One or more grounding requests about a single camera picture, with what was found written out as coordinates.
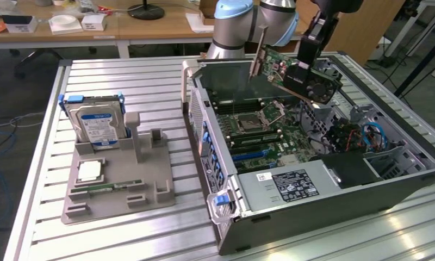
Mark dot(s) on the white paper stack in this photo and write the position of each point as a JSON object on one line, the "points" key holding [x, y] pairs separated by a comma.
{"points": [[199, 24]]}

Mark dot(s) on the perforated metal disk bay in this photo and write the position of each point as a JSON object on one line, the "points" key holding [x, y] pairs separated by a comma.
{"points": [[322, 114]]}

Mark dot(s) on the white floor box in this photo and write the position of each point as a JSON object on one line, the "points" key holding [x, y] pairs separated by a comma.
{"points": [[379, 50]]}

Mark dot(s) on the grey metal disk bay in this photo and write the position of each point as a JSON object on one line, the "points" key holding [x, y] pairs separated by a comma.
{"points": [[391, 163]]}

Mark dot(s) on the silver CPU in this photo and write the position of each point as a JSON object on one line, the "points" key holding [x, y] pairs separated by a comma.
{"points": [[89, 171]]}

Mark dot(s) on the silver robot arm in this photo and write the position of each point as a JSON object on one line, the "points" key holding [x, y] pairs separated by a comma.
{"points": [[232, 32]]}

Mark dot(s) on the hard disk in blue caddy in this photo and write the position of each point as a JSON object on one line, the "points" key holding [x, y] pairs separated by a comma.
{"points": [[97, 127]]}

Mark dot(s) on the blue case release latch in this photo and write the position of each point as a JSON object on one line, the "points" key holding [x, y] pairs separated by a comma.
{"points": [[222, 201]]}

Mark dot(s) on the white box black top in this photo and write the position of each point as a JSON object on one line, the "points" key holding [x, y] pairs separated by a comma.
{"points": [[20, 27]]}

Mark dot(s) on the CPU socket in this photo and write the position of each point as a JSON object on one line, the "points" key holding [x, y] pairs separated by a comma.
{"points": [[250, 123]]}

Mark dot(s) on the black stand pole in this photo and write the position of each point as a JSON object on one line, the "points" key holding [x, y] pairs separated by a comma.
{"points": [[421, 66]]}

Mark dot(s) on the black plastic shroud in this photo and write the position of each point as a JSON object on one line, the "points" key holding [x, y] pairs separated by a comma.
{"points": [[347, 171]]}

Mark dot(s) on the white square bowl holder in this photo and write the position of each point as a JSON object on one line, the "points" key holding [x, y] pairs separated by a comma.
{"points": [[65, 25]]}

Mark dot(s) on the grey power supply unit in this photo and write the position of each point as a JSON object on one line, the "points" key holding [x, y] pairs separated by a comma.
{"points": [[254, 190]]}

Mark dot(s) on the metal socket cover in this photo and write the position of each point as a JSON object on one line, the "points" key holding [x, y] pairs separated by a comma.
{"points": [[274, 110]]}

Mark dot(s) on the brown cardboard box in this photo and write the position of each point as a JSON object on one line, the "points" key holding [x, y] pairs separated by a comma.
{"points": [[207, 8]]}

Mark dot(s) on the green graphics card black fan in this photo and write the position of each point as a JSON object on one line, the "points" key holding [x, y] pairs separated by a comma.
{"points": [[275, 62]]}

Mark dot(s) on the black expansion slot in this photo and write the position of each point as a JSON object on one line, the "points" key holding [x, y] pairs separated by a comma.
{"points": [[244, 150]]}

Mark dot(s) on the white cardboard box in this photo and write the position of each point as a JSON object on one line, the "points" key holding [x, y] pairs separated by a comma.
{"points": [[93, 24]]}

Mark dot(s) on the small white paper label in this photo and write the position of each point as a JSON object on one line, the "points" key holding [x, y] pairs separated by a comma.
{"points": [[103, 36]]}

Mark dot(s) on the silver chipset heatsink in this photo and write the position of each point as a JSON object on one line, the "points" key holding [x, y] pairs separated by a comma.
{"points": [[291, 160]]}

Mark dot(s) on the grey parts rack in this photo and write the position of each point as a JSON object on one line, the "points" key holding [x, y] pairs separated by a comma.
{"points": [[123, 168]]}

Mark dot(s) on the blue expansion slot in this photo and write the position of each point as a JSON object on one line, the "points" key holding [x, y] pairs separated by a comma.
{"points": [[250, 155]]}

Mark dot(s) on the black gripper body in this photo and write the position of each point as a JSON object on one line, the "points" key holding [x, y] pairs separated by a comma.
{"points": [[341, 5]]}

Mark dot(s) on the wooden cabinet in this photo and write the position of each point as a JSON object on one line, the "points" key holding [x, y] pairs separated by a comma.
{"points": [[362, 35]]}

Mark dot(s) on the open black PC case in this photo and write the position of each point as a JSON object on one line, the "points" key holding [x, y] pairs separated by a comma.
{"points": [[311, 217]]}

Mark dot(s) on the green RAM stick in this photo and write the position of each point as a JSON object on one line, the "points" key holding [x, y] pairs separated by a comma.
{"points": [[104, 187]]}

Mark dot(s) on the RAM stick with label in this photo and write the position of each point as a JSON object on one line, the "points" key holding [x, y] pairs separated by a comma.
{"points": [[258, 139]]}

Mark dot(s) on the black round lamp base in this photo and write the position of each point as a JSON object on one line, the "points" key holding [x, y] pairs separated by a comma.
{"points": [[147, 13]]}

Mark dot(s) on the orange box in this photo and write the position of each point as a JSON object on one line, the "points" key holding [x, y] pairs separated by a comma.
{"points": [[0, 28]]}

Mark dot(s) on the black chair base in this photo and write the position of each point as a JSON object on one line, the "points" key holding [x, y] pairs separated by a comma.
{"points": [[40, 54]]}

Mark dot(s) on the green motherboard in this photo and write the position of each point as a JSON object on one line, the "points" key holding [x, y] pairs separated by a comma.
{"points": [[294, 136]]}

